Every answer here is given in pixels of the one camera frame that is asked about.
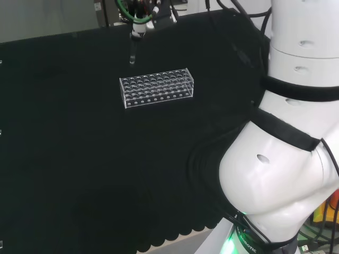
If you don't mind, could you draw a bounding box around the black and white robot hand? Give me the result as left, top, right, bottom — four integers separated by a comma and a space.
119, 0, 179, 42

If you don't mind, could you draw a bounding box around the clear glass test tube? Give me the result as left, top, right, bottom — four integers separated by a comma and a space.
129, 39, 137, 66

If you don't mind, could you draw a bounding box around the clear plastic test tube rack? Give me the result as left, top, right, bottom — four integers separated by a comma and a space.
119, 68, 195, 110

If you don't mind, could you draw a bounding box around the grey metal cabinet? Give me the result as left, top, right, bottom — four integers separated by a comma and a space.
92, 0, 120, 28

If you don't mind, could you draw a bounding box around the black bench cloth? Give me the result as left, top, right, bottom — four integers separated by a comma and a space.
0, 7, 281, 254

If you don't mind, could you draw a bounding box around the yellow stop button box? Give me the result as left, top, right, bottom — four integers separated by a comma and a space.
312, 189, 339, 225

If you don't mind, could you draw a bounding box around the green cable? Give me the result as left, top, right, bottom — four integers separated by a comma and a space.
114, 0, 159, 23

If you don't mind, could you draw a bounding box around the black cable bundle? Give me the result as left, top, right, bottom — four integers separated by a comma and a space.
204, 0, 274, 80

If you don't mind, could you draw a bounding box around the thin black cable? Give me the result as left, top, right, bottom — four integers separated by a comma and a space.
319, 139, 339, 254

